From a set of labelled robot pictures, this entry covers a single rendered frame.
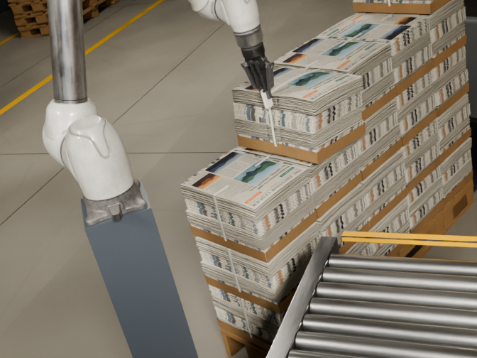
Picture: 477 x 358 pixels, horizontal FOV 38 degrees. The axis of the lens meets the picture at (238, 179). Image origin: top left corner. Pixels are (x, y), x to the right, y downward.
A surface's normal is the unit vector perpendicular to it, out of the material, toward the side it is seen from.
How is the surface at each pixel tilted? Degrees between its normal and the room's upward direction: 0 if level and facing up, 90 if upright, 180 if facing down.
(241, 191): 0
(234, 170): 1
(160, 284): 90
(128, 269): 90
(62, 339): 0
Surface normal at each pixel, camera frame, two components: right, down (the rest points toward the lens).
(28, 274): -0.21, -0.86
